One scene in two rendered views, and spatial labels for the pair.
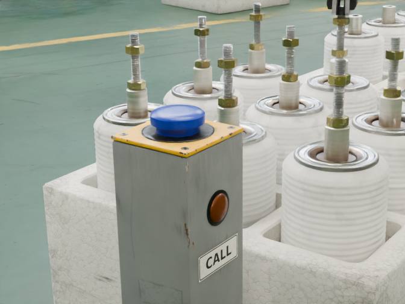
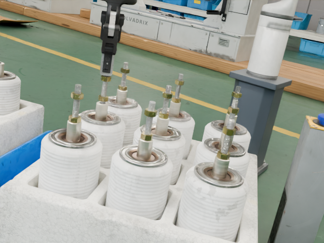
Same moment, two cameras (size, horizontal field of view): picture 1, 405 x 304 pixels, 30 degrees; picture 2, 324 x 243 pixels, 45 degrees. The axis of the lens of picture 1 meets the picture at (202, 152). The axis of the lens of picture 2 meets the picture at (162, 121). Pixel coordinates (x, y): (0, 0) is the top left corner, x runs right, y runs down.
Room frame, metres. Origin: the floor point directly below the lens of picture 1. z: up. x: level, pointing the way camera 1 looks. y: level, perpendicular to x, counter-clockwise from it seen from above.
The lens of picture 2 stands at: (1.11, 0.50, 0.50)
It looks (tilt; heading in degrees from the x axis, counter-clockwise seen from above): 19 degrees down; 243
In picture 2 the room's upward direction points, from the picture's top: 10 degrees clockwise
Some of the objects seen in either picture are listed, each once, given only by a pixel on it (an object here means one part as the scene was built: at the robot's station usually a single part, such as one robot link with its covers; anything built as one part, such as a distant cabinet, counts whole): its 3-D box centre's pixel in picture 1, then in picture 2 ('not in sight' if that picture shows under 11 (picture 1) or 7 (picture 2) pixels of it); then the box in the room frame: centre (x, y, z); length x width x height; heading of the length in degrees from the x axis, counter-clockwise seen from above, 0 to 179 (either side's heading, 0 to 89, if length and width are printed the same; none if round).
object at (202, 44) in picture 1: (202, 48); (148, 125); (0.87, 0.00, 0.30); 0.01 x 0.01 x 0.08
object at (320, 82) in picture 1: (338, 83); (100, 117); (0.90, -0.17, 0.25); 0.08 x 0.08 x 0.01
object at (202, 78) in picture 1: (202, 80); (144, 148); (0.87, 0.00, 0.26); 0.02 x 0.02 x 0.03
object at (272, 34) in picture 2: not in sight; (268, 47); (0.34, -0.41, 0.39); 0.09 x 0.09 x 0.17; 31
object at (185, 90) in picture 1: (203, 91); (143, 156); (0.87, 0.00, 0.25); 0.08 x 0.08 x 0.01
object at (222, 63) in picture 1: (227, 62); (233, 109); (0.71, -0.03, 0.32); 0.02 x 0.02 x 0.01; 40
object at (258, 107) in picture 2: not in sight; (249, 122); (0.34, -0.41, 0.15); 0.15 x 0.15 x 0.30; 31
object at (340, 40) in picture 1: (340, 37); (104, 88); (0.90, -0.17, 0.31); 0.01 x 0.01 x 0.08
